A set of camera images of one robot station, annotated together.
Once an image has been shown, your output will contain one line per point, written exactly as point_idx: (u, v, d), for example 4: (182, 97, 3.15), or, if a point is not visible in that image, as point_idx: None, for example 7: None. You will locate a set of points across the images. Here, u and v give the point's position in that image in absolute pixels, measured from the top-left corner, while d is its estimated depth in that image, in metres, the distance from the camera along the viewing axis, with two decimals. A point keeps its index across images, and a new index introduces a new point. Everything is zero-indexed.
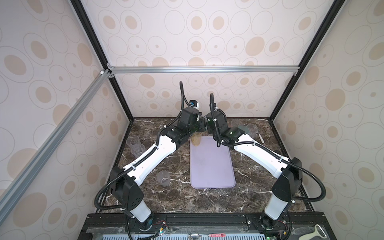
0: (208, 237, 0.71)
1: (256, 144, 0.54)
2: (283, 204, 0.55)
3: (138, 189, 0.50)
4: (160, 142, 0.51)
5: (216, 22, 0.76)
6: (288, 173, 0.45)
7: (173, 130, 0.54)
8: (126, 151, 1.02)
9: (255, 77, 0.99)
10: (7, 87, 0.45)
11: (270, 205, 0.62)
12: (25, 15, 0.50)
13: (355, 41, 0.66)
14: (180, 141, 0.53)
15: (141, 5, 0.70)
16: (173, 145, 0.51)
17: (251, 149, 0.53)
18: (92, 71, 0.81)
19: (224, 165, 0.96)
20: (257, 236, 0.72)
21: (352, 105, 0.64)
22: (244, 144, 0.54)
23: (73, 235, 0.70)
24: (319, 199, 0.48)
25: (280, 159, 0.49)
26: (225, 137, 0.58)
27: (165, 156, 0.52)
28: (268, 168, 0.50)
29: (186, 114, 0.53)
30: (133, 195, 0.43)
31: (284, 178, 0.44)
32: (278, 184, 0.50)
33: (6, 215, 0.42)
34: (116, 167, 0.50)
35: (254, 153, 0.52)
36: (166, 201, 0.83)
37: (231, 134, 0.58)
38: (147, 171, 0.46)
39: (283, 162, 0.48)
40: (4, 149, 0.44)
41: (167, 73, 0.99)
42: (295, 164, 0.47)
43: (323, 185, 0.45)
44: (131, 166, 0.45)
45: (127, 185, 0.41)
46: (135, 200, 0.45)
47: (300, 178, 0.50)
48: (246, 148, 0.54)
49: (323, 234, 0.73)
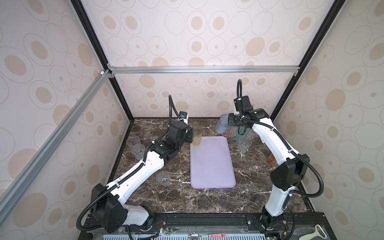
0: (208, 237, 0.71)
1: (273, 129, 0.55)
2: (280, 196, 0.57)
3: (120, 209, 0.41)
4: (147, 157, 0.50)
5: (216, 21, 0.76)
6: (291, 162, 0.48)
7: (161, 145, 0.54)
8: (126, 151, 1.02)
9: (255, 77, 0.99)
10: (7, 87, 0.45)
11: (271, 200, 0.64)
12: (25, 15, 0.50)
13: (355, 41, 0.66)
14: (169, 157, 0.53)
15: (141, 6, 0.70)
16: (160, 161, 0.50)
17: (267, 133, 0.55)
18: (92, 71, 0.81)
19: (224, 165, 0.96)
20: (257, 236, 0.72)
21: (352, 105, 0.64)
22: (261, 126, 0.56)
23: (73, 235, 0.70)
24: (314, 195, 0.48)
25: (289, 150, 0.51)
26: (247, 114, 0.61)
27: (153, 172, 0.51)
28: (275, 154, 0.53)
29: (172, 128, 0.53)
30: (115, 215, 0.40)
31: (284, 167, 0.48)
32: (277, 171, 0.52)
33: (6, 215, 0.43)
34: (99, 185, 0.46)
35: (268, 136, 0.54)
36: (166, 201, 0.83)
37: (253, 112, 0.60)
38: (131, 188, 0.44)
39: (291, 153, 0.50)
40: (3, 149, 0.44)
41: (167, 73, 0.99)
42: (303, 159, 0.49)
43: (321, 180, 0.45)
44: (115, 183, 0.43)
45: (108, 205, 0.39)
46: (117, 221, 0.43)
47: (302, 171, 0.52)
48: (262, 131, 0.57)
49: (323, 234, 0.73)
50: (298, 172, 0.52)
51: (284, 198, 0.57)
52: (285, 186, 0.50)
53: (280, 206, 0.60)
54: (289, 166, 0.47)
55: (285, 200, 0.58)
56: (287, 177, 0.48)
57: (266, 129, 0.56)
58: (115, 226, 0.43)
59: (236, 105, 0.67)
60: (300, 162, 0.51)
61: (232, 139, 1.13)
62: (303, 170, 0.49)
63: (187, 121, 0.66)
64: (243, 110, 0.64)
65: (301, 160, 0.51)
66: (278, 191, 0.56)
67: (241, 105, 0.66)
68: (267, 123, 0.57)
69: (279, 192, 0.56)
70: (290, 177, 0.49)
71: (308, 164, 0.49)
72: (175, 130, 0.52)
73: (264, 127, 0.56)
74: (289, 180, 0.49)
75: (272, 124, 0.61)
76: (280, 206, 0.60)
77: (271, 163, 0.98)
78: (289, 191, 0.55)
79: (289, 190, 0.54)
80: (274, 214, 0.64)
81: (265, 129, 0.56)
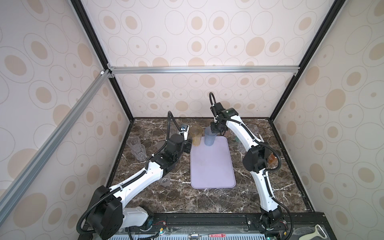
0: (208, 237, 0.71)
1: (241, 124, 0.68)
2: (259, 181, 0.66)
3: (120, 213, 0.42)
4: (149, 166, 0.54)
5: (216, 21, 0.76)
6: (255, 148, 0.60)
7: (161, 157, 0.59)
8: (126, 151, 1.02)
9: (255, 77, 0.99)
10: (7, 87, 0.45)
11: (260, 195, 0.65)
12: (24, 15, 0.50)
13: (355, 41, 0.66)
14: (167, 170, 0.58)
15: (141, 5, 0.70)
16: (160, 171, 0.54)
17: (237, 128, 0.67)
18: (92, 71, 0.81)
19: (224, 165, 0.96)
20: (257, 236, 0.72)
21: (352, 105, 0.65)
22: (232, 121, 0.69)
23: (73, 235, 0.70)
24: (274, 169, 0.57)
25: (253, 139, 0.63)
26: (220, 113, 0.74)
27: (152, 181, 0.54)
28: (244, 144, 0.66)
29: (171, 142, 0.56)
30: (114, 219, 0.41)
31: (250, 152, 0.61)
32: (246, 157, 0.64)
33: (6, 215, 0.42)
34: (101, 187, 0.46)
35: (238, 131, 0.67)
36: (166, 201, 0.83)
37: (225, 111, 0.72)
38: (133, 193, 0.46)
39: (255, 141, 0.63)
40: (4, 149, 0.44)
41: (167, 73, 0.99)
42: (265, 144, 0.62)
43: (278, 158, 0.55)
44: (118, 186, 0.45)
45: (111, 206, 0.40)
46: (113, 226, 0.42)
47: (265, 155, 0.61)
48: (233, 126, 0.69)
49: (322, 234, 0.73)
50: (262, 155, 0.66)
51: (264, 183, 0.65)
52: (255, 169, 0.63)
53: (268, 196, 0.66)
54: (253, 151, 0.60)
55: (267, 185, 0.65)
56: (254, 160, 0.60)
57: (235, 124, 0.68)
58: (110, 232, 0.42)
59: (212, 111, 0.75)
60: (262, 146, 0.65)
61: (232, 139, 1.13)
62: (266, 153, 0.62)
63: (187, 134, 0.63)
64: (217, 111, 0.78)
65: (263, 146, 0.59)
66: (257, 178, 0.66)
67: (215, 108, 0.80)
68: (237, 119, 0.70)
69: (257, 178, 0.66)
70: (256, 161, 0.61)
71: (268, 147, 0.61)
72: (173, 144, 0.56)
73: (234, 122, 0.69)
74: (257, 163, 0.62)
75: (240, 120, 0.70)
76: (268, 195, 0.66)
77: (272, 163, 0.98)
78: (263, 172, 0.65)
79: (262, 172, 0.65)
80: (269, 209, 0.66)
81: (234, 124, 0.68)
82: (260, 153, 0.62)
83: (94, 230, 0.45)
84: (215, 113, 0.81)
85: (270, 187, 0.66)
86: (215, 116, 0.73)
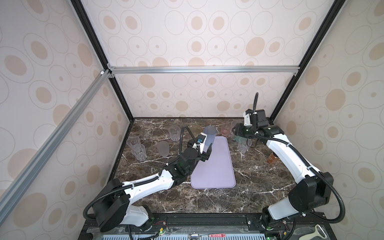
0: (208, 237, 0.71)
1: (289, 145, 0.53)
2: (289, 207, 0.54)
3: (124, 211, 0.43)
4: (162, 174, 0.55)
5: (216, 21, 0.76)
6: (311, 181, 0.43)
7: (174, 169, 0.60)
8: (126, 151, 1.02)
9: (255, 77, 0.99)
10: (7, 87, 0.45)
11: (278, 208, 0.61)
12: (25, 15, 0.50)
13: (354, 41, 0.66)
14: (177, 182, 0.59)
15: (140, 5, 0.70)
16: (171, 182, 0.55)
17: (283, 149, 0.52)
18: (92, 70, 0.81)
19: (224, 165, 0.96)
20: (257, 236, 0.72)
21: (352, 105, 0.65)
22: (276, 141, 0.55)
23: (73, 235, 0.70)
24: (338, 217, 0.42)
25: (308, 167, 0.47)
26: (261, 130, 0.60)
27: (162, 188, 0.54)
28: (293, 172, 0.49)
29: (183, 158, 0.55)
30: (117, 215, 0.42)
31: (304, 185, 0.43)
32: (296, 189, 0.46)
33: (6, 215, 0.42)
34: (116, 179, 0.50)
35: (285, 153, 0.52)
36: (166, 201, 0.83)
37: (268, 128, 0.59)
38: (141, 195, 0.47)
39: (310, 171, 0.46)
40: (3, 148, 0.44)
41: (167, 73, 0.99)
42: (324, 177, 0.44)
43: (341, 203, 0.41)
44: (131, 184, 0.47)
45: (119, 201, 0.41)
46: (115, 221, 0.43)
47: (326, 195, 0.44)
48: (278, 148, 0.54)
49: (323, 234, 0.73)
50: (321, 194, 0.47)
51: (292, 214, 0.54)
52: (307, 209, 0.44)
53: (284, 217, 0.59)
54: (308, 184, 0.43)
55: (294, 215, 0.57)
56: (308, 197, 0.43)
57: (281, 145, 0.53)
58: (108, 227, 0.43)
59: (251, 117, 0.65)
60: (320, 181, 0.47)
61: (232, 139, 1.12)
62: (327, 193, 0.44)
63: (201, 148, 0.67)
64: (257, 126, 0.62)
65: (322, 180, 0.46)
66: (290, 207, 0.53)
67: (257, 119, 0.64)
68: (282, 139, 0.55)
69: (290, 209, 0.54)
70: (312, 198, 0.43)
71: (330, 185, 0.43)
72: (184, 160, 0.55)
73: (279, 143, 0.54)
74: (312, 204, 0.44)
75: (287, 140, 0.55)
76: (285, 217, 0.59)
77: (271, 163, 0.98)
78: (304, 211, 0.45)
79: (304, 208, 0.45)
80: (274, 217, 0.64)
81: (280, 145, 0.54)
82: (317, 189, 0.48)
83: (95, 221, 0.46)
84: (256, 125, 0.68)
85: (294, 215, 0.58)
86: (254, 129, 0.67)
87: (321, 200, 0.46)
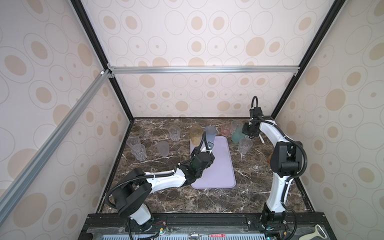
0: (208, 237, 0.71)
1: (273, 125, 0.68)
2: (277, 184, 0.62)
3: (143, 198, 0.44)
4: (176, 171, 0.59)
5: (216, 22, 0.76)
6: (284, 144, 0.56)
7: (186, 169, 0.63)
8: (126, 151, 1.02)
9: (255, 77, 0.99)
10: (7, 87, 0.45)
11: (271, 193, 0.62)
12: (25, 15, 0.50)
13: (354, 41, 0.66)
14: (187, 182, 0.62)
15: (141, 5, 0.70)
16: (183, 180, 0.58)
17: (267, 129, 0.68)
18: (92, 71, 0.81)
19: (224, 165, 0.96)
20: (257, 236, 0.72)
21: (352, 106, 0.65)
22: (264, 123, 0.70)
23: (73, 235, 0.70)
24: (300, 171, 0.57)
25: (283, 137, 0.60)
26: (256, 117, 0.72)
27: (177, 184, 0.58)
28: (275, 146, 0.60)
29: (197, 159, 0.61)
30: (138, 202, 0.44)
31: (277, 147, 0.57)
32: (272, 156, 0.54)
33: (6, 215, 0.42)
34: (138, 169, 0.48)
35: (269, 131, 0.67)
36: (166, 201, 0.83)
37: (261, 116, 0.74)
38: (159, 186, 0.50)
39: (285, 139, 0.59)
40: (4, 149, 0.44)
41: (167, 73, 0.99)
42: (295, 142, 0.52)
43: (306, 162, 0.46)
44: (151, 174, 0.50)
45: (142, 188, 0.44)
46: (133, 208, 0.45)
47: (298, 159, 0.56)
48: (265, 128, 0.70)
49: (323, 234, 0.73)
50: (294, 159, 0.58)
51: (282, 188, 0.61)
52: (280, 172, 0.57)
53: (278, 200, 0.63)
54: (281, 146, 0.56)
55: (284, 191, 0.61)
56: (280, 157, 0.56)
57: (266, 125, 0.69)
58: (126, 213, 0.44)
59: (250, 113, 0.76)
60: (293, 149, 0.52)
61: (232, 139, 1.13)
62: (298, 158, 0.56)
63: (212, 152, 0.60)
64: (254, 115, 0.83)
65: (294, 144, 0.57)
66: (277, 181, 0.62)
67: (253, 112, 0.83)
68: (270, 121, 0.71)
69: (277, 181, 0.61)
70: (283, 160, 0.56)
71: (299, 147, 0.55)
72: (199, 162, 0.61)
73: (266, 124, 0.70)
74: (284, 166, 0.57)
75: (273, 121, 0.70)
76: (279, 199, 0.63)
77: None
78: (286, 179, 0.59)
79: (285, 178, 0.59)
80: (273, 209, 0.65)
81: (266, 125, 0.69)
82: (290, 156, 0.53)
83: (115, 206, 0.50)
84: (252, 116, 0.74)
85: (286, 193, 0.62)
86: (251, 118, 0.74)
87: (293, 164, 0.57)
